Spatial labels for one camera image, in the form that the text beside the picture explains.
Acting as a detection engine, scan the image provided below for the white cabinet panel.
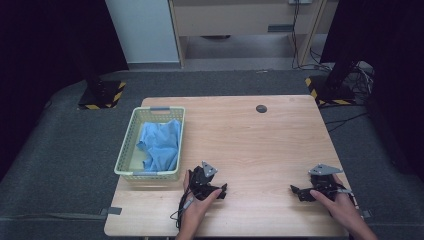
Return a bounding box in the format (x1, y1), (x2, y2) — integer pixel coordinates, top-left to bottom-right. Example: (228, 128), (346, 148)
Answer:
(104, 0), (181, 64)

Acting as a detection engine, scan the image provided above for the tangled cable bundle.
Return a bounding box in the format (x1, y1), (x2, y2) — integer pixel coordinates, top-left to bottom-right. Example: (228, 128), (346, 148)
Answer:
(346, 61), (375, 98)

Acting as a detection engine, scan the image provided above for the black floor cable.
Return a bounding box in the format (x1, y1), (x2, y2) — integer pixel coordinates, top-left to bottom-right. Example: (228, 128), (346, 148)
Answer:
(324, 111), (370, 133)

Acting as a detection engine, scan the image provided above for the pale green plastic basket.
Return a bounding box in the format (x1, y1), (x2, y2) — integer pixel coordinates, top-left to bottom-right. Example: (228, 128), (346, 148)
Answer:
(113, 105), (186, 183)

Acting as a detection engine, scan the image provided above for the person's right hand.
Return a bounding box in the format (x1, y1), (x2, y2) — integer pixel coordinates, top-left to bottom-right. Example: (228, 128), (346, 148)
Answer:
(309, 174), (360, 233)

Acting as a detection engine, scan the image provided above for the blue shirt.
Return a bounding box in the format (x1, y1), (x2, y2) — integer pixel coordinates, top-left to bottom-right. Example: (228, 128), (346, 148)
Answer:
(135, 119), (183, 173)

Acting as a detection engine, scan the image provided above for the hand-held gripper cable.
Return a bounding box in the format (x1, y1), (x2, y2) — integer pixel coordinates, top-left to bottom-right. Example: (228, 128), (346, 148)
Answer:
(169, 188), (196, 231)
(334, 187), (357, 208)

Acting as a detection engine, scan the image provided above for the left hand-held gripper cable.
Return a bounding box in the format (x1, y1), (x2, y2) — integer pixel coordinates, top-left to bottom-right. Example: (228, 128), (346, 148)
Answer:
(169, 188), (196, 231)

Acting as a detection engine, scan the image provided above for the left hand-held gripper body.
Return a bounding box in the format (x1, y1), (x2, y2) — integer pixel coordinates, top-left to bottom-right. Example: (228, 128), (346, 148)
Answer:
(187, 160), (222, 201)

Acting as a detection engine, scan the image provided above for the person's left hand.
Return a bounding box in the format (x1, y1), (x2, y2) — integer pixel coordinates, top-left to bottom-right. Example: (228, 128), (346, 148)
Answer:
(179, 169), (223, 235)

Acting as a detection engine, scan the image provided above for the black hanging cable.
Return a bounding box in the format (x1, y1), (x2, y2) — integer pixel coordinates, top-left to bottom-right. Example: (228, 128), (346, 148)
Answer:
(290, 0), (334, 72)

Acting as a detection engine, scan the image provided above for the black stand with striped base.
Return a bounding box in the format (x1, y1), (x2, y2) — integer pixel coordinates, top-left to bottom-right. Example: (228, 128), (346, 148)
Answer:
(66, 33), (127, 111)
(304, 59), (360, 107)

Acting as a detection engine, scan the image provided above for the dark curtain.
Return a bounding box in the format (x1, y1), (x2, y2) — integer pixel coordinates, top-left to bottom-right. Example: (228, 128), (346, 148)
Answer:
(319, 0), (424, 183)
(0, 0), (130, 181)

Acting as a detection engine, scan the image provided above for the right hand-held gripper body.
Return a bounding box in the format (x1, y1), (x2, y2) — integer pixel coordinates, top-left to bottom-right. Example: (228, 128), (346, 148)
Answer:
(307, 163), (344, 202)

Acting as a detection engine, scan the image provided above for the right hand-held gripper cable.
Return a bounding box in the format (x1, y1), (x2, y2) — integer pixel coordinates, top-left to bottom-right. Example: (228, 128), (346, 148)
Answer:
(334, 187), (357, 208)

